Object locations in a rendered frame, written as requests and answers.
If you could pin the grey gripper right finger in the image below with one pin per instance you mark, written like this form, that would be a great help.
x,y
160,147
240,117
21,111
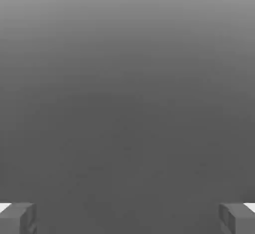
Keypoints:
x,y
239,218

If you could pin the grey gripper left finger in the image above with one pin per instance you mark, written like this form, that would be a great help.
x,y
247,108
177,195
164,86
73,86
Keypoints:
x,y
16,218

